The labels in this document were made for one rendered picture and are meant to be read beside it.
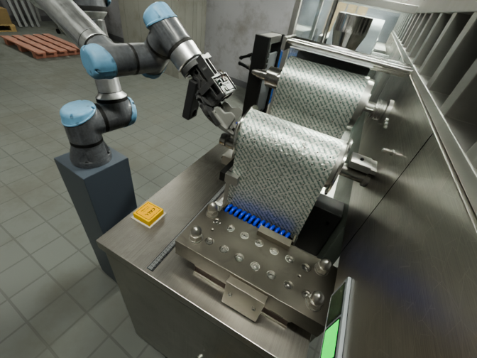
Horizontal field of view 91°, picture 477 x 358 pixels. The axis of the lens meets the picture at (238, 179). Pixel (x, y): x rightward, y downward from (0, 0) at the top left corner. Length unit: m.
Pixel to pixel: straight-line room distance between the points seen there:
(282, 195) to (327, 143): 0.17
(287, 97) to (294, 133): 0.22
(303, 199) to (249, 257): 0.20
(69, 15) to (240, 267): 0.74
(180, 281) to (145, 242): 0.17
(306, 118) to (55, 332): 1.64
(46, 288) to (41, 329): 0.24
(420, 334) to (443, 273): 0.05
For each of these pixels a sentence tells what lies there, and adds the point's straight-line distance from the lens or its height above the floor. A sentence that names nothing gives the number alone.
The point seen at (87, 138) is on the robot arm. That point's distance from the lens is 1.06.
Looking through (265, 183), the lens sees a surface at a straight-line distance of 0.62.
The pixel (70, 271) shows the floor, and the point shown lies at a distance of 1.93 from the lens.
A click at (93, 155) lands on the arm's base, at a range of 1.09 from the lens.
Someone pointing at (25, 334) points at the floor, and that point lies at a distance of 1.84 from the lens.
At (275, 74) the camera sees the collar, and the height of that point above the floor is 1.35.
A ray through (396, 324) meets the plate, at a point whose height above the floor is 1.34.
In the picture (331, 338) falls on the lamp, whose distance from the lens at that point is 0.42.
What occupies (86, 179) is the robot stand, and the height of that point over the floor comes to 0.89.
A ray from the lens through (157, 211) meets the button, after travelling 0.85.
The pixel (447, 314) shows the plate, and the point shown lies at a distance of 0.24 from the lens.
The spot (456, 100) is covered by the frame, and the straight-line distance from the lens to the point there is 0.44.
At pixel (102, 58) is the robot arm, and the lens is 0.68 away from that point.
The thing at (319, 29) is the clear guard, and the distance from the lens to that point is 1.54.
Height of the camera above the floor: 1.55
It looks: 39 degrees down
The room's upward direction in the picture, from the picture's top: 11 degrees clockwise
